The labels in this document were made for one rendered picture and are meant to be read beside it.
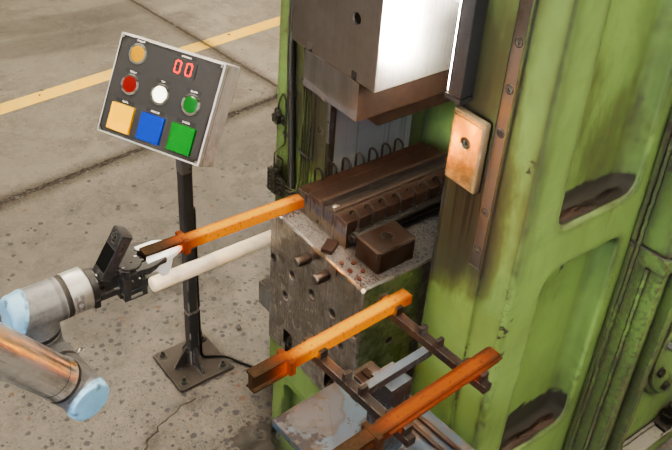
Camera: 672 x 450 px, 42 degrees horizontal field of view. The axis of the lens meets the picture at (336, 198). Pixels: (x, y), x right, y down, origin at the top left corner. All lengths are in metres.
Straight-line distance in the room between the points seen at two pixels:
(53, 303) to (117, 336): 1.45
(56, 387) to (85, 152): 2.59
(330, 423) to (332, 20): 0.88
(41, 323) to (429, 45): 0.97
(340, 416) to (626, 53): 0.99
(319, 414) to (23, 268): 1.85
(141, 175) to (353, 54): 2.28
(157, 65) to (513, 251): 1.08
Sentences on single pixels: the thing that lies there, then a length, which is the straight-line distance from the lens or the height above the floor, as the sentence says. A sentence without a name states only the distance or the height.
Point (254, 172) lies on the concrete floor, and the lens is 4.02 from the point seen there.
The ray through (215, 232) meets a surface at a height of 1.06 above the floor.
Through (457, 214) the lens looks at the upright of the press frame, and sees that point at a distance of 1.97.
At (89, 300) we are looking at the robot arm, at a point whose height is 1.04.
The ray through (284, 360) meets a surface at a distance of 1.71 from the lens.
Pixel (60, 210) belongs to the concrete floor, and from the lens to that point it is 3.85.
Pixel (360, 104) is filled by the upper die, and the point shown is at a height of 1.31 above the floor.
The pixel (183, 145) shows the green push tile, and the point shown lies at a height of 1.00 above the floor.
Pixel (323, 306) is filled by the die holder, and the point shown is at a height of 0.76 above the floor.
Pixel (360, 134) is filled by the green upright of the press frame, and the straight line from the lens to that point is 2.35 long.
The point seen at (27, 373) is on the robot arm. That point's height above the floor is 1.07.
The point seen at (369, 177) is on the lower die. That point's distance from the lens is 2.24.
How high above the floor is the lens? 2.24
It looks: 35 degrees down
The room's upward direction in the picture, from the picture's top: 4 degrees clockwise
